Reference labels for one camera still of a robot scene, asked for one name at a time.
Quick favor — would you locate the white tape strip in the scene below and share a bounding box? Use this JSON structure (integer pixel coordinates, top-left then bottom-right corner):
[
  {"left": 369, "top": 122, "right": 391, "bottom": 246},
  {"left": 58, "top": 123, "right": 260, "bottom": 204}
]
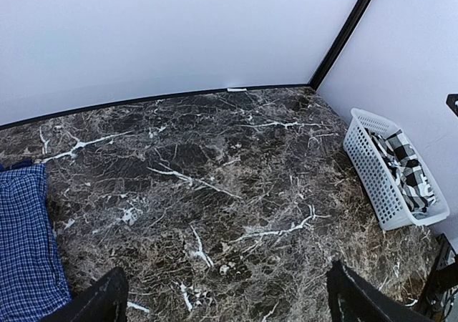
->
[{"left": 226, "top": 87, "right": 248, "bottom": 92}]

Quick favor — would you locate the black right corner post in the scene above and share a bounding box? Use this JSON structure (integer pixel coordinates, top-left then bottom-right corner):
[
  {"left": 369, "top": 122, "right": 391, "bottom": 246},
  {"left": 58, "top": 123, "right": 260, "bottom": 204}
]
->
[{"left": 308, "top": 0, "right": 372, "bottom": 90}]

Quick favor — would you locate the folded blue checked shirt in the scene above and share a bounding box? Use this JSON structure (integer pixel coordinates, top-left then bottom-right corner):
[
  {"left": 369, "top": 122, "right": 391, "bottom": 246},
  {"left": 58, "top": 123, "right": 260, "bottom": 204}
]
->
[{"left": 1, "top": 164, "right": 72, "bottom": 321}]

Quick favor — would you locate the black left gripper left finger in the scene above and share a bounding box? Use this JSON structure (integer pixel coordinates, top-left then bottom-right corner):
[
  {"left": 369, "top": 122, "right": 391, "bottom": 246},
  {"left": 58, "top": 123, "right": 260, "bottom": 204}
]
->
[{"left": 41, "top": 267, "right": 129, "bottom": 322}]

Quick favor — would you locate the black white plaid shirt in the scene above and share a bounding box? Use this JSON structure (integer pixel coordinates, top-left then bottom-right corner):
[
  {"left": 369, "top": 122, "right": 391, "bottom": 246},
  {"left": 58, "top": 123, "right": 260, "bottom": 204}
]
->
[{"left": 366, "top": 129, "right": 437, "bottom": 218}]

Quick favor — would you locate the white plastic laundry basket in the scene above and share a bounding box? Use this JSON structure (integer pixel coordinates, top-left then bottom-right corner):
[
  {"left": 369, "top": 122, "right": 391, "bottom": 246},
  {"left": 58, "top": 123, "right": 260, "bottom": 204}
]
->
[{"left": 343, "top": 108, "right": 450, "bottom": 230}]

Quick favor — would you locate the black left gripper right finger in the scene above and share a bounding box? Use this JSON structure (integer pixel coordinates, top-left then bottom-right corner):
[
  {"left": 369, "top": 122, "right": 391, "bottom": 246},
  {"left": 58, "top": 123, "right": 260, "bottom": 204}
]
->
[{"left": 326, "top": 260, "right": 430, "bottom": 322}]

